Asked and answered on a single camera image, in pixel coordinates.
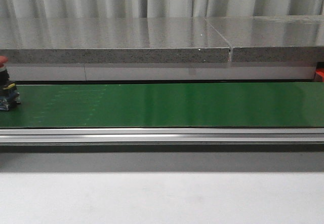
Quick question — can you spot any red object at right edge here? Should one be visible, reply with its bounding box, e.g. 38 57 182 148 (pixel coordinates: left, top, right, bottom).
314 68 324 82

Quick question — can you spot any white base panel under slabs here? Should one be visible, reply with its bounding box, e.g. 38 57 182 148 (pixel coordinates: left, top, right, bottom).
7 63 316 82

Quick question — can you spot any grey stone slab right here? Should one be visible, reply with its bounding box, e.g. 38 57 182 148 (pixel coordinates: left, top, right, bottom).
207 15 323 65

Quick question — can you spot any green conveyor belt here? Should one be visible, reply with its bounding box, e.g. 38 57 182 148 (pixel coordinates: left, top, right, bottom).
1 82 323 128

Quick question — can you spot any grey stone slab left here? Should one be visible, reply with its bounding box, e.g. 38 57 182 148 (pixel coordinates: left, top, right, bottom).
1 18 229 64

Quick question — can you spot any aluminium conveyor side rail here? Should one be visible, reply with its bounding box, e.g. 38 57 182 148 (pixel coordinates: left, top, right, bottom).
1 128 323 146

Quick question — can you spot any grey stone slab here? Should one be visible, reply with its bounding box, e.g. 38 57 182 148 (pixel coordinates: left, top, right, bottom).
207 15 323 65
1 18 229 64

